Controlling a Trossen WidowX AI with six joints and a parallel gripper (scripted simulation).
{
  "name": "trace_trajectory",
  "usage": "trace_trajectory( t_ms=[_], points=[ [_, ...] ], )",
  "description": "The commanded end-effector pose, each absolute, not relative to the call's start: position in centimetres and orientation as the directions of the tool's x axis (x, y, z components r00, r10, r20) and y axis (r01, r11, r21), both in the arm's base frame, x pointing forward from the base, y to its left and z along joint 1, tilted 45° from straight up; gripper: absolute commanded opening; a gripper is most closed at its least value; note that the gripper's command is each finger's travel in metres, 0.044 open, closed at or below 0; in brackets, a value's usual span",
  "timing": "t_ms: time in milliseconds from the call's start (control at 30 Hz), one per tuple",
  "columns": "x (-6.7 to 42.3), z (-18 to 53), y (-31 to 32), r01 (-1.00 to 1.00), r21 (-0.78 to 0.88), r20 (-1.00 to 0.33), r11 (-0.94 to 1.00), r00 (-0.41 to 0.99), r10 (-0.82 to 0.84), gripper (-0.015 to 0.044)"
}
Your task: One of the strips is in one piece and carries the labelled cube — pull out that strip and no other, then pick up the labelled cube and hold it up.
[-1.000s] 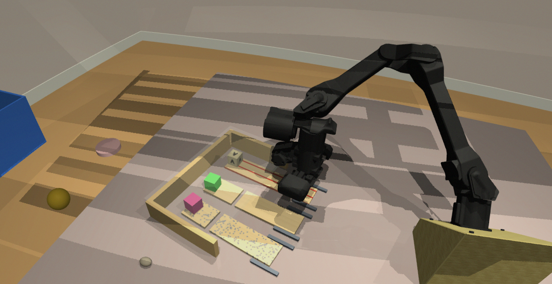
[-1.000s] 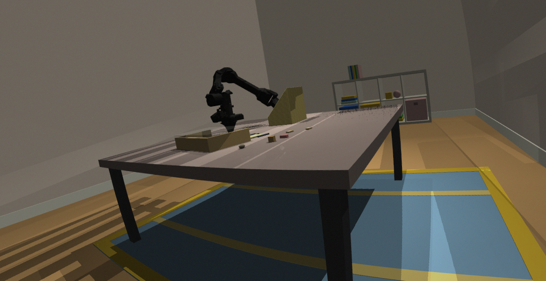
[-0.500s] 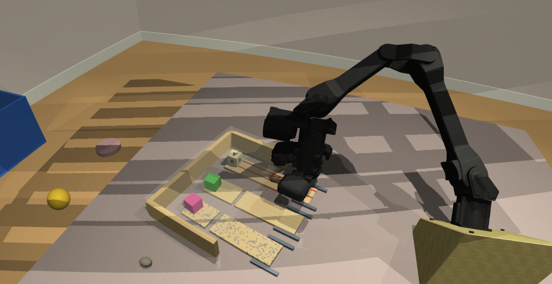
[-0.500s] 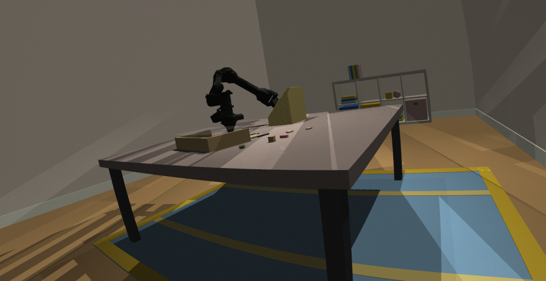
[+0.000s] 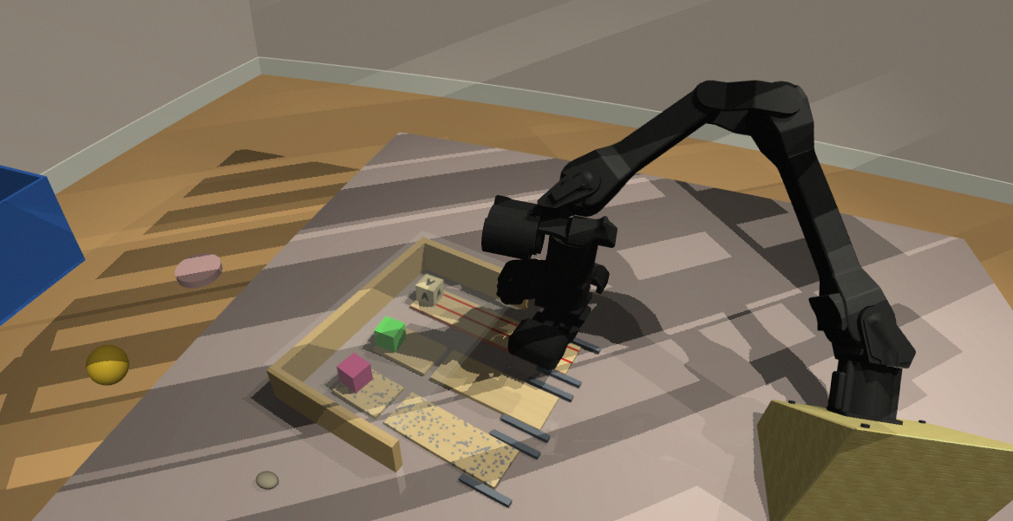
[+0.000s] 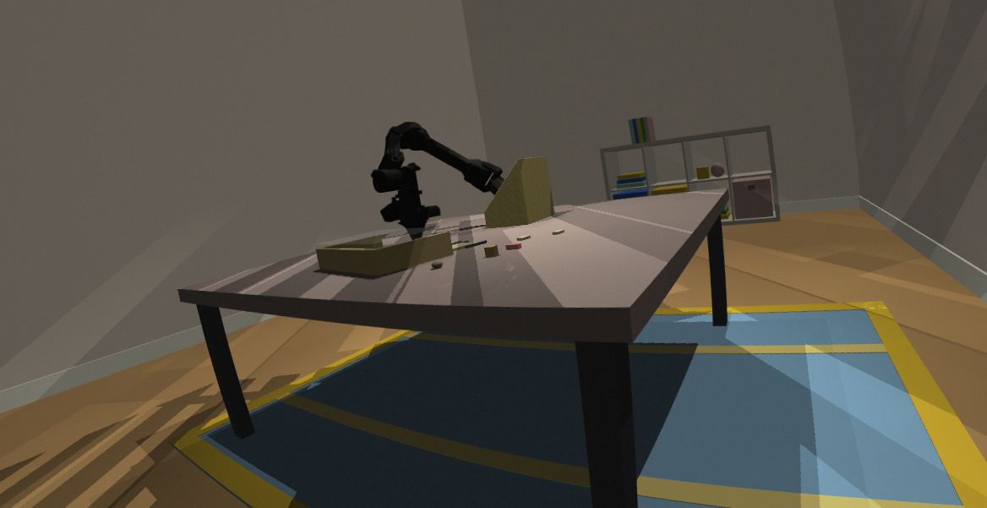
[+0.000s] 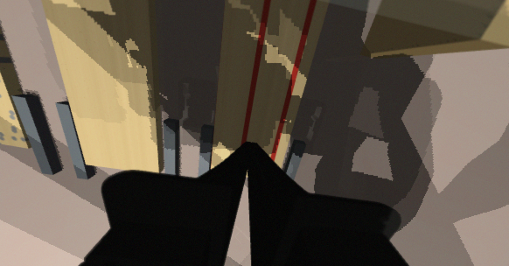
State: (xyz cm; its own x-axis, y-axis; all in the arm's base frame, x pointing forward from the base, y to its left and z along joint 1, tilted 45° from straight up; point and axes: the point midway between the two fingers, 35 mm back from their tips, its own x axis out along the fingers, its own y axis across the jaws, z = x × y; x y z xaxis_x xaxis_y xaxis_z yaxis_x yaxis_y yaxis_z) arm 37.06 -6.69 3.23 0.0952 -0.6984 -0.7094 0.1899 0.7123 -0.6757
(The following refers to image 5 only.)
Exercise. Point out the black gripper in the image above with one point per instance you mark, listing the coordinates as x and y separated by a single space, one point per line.
542 340

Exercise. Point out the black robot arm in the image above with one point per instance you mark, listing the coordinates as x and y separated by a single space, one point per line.
851 308

